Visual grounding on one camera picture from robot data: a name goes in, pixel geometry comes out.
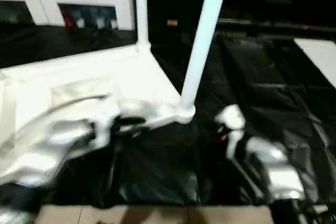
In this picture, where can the white plastic table top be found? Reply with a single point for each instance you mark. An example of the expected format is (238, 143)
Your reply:
(79, 77)

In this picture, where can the white plastic table leg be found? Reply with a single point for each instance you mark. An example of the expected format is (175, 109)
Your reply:
(142, 9)
(205, 35)

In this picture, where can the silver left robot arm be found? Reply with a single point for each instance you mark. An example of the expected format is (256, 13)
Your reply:
(47, 148)

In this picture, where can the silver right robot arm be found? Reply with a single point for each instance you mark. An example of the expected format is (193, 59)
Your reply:
(273, 166)

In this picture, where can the black plastic mat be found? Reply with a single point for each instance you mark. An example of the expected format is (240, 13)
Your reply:
(262, 103)

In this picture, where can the small tan tag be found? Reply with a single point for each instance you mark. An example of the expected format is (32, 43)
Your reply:
(172, 23)

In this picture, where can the white flat board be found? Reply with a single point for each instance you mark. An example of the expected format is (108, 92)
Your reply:
(320, 59)

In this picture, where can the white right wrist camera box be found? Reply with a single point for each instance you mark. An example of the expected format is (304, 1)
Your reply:
(231, 119)

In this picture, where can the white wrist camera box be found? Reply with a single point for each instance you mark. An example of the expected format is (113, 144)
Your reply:
(231, 119)
(107, 116)

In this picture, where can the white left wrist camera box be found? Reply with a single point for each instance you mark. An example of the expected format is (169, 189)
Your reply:
(107, 116)

